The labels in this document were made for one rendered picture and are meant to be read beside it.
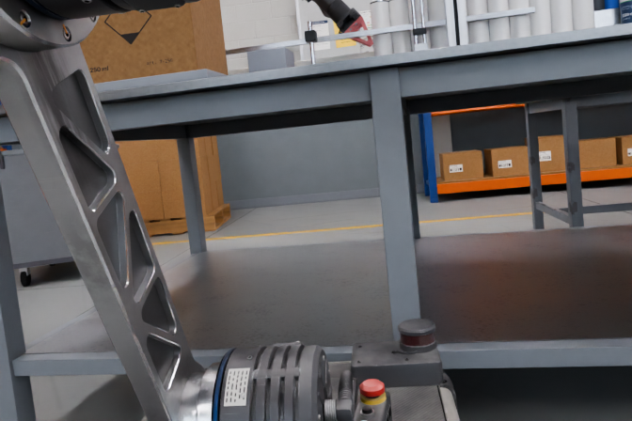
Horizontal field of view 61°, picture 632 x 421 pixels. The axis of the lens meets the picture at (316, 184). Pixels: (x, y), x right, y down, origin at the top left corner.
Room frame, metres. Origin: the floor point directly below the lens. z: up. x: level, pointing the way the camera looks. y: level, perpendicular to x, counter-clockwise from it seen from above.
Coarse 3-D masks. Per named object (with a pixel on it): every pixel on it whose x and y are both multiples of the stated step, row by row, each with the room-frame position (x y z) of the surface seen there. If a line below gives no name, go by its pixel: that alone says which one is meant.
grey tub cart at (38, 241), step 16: (0, 160) 2.99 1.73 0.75; (16, 160) 3.04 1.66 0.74; (0, 176) 3.02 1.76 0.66; (16, 176) 3.04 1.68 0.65; (32, 176) 3.06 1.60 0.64; (16, 192) 3.04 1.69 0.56; (32, 192) 3.06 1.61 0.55; (16, 208) 3.04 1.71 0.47; (32, 208) 3.06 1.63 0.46; (48, 208) 3.08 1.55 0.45; (16, 224) 3.05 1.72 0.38; (32, 224) 3.06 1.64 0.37; (48, 224) 3.08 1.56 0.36; (16, 240) 3.05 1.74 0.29; (32, 240) 3.07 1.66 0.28; (48, 240) 3.08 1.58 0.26; (64, 240) 3.10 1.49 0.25; (16, 256) 3.05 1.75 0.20; (32, 256) 3.07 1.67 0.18; (48, 256) 3.09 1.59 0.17; (64, 256) 3.11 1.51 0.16
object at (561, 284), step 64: (448, 64) 1.07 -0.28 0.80; (512, 64) 1.04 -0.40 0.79; (576, 64) 1.02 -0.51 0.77; (0, 128) 1.27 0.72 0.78; (128, 128) 1.20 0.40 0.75; (192, 128) 2.45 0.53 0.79; (256, 128) 2.39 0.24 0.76; (384, 128) 1.08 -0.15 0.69; (0, 192) 1.32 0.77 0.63; (192, 192) 2.44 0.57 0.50; (384, 192) 1.09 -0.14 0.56; (0, 256) 1.29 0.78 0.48; (192, 256) 2.39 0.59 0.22; (256, 256) 2.23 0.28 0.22; (320, 256) 2.10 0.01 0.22; (384, 256) 1.99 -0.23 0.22; (448, 256) 1.89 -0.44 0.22; (512, 256) 1.80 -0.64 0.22; (576, 256) 1.71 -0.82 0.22; (0, 320) 1.27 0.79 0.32; (192, 320) 1.44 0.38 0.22; (256, 320) 1.39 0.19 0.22; (320, 320) 1.34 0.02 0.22; (384, 320) 1.29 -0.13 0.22; (448, 320) 1.24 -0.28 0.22; (512, 320) 1.20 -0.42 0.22; (576, 320) 1.16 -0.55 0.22; (0, 384) 1.28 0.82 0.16
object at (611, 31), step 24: (624, 24) 0.97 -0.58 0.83; (456, 48) 1.03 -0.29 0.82; (480, 48) 1.02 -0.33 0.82; (504, 48) 1.01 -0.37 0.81; (528, 48) 1.02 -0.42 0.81; (264, 72) 1.10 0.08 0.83; (288, 72) 1.09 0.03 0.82; (312, 72) 1.08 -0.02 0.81; (336, 72) 1.09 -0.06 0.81; (120, 96) 1.16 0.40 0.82; (144, 96) 1.16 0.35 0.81; (432, 96) 2.19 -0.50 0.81; (216, 120) 2.37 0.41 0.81
